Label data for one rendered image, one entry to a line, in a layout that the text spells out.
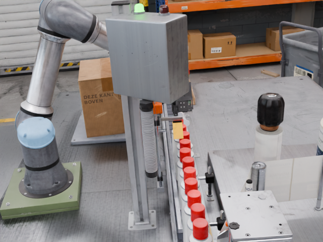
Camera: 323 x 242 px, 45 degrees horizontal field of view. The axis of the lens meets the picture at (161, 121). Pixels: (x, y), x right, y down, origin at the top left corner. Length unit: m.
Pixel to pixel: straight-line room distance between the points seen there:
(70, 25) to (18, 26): 4.36
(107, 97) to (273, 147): 0.75
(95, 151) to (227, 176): 0.60
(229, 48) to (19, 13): 2.76
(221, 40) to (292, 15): 1.49
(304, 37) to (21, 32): 3.58
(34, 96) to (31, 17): 4.15
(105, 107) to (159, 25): 0.89
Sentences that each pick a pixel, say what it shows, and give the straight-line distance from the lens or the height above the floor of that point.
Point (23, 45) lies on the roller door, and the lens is 5.64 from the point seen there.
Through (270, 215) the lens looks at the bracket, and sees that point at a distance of 0.79.
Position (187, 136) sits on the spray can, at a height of 1.08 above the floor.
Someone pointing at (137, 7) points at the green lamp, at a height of 1.49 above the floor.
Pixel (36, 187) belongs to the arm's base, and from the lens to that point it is 1.39.
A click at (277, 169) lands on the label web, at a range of 1.14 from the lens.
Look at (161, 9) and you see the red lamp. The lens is 0.92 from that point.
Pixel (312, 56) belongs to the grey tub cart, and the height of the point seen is 0.71.
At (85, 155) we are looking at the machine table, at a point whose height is 0.83.
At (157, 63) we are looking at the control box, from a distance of 0.88.
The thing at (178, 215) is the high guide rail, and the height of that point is 0.96.
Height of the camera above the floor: 1.64
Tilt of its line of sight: 25 degrees down
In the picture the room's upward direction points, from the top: 4 degrees counter-clockwise
